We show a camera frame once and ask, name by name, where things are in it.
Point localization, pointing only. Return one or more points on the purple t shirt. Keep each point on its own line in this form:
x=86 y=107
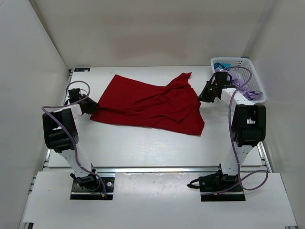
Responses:
x=246 y=91

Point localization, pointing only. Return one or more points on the aluminium rail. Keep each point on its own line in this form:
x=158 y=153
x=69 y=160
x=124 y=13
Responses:
x=157 y=169

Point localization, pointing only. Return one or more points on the red t shirt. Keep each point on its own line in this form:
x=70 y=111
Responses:
x=174 y=107

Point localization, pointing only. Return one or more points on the teal t shirt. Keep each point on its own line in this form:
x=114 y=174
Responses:
x=220 y=65

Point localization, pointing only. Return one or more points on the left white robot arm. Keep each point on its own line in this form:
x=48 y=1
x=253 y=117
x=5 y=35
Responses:
x=61 y=136

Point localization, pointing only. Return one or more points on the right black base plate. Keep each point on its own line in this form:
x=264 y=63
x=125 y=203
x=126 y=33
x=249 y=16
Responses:
x=218 y=188

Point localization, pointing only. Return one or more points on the small table label sticker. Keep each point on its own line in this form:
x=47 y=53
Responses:
x=82 y=69

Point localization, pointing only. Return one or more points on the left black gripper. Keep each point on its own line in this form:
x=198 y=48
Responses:
x=90 y=106

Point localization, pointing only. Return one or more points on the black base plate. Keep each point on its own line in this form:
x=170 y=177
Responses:
x=93 y=190
x=218 y=188

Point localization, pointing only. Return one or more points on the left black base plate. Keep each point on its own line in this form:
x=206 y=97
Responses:
x=93 y=190

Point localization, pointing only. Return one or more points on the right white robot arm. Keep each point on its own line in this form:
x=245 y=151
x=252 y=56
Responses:
x=247 y=128

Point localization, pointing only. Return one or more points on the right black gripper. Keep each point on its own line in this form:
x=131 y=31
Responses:
x=208 y=92

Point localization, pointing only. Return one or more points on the white plastic basket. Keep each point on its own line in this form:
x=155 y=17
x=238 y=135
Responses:
x=254 y=83

